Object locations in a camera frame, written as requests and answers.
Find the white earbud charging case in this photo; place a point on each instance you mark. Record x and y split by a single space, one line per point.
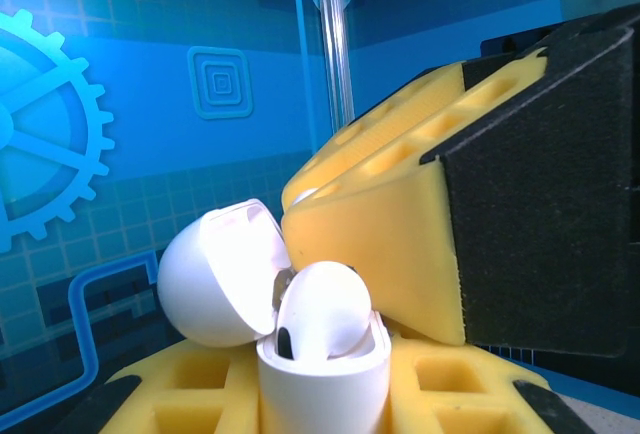
210 284

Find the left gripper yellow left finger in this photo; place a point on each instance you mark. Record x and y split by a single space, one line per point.
200 399

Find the aluminium frame post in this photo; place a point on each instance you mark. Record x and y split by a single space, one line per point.
334 54

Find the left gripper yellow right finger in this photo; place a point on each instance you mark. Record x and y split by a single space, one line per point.
450 394

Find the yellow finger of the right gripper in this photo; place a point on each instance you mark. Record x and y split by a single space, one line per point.
400 254
400 109

